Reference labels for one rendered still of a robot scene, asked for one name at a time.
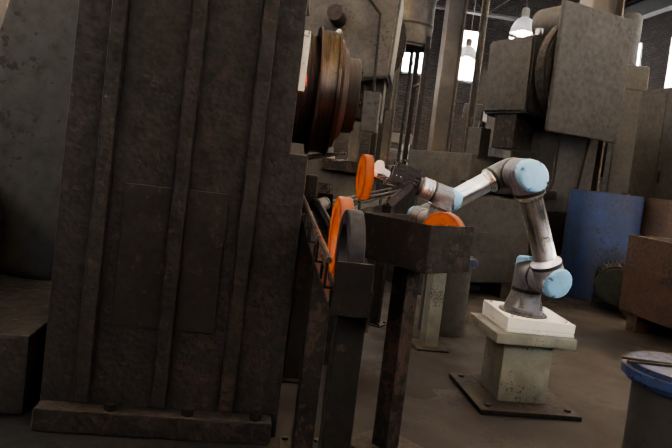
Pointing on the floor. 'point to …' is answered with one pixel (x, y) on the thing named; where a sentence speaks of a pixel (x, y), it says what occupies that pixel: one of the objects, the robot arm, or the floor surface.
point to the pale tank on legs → (423, 11)
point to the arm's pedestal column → (514, 384)
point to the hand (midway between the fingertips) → (366, 171)
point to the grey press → (557, 99)
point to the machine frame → (178, 194)
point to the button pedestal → (434, 295)
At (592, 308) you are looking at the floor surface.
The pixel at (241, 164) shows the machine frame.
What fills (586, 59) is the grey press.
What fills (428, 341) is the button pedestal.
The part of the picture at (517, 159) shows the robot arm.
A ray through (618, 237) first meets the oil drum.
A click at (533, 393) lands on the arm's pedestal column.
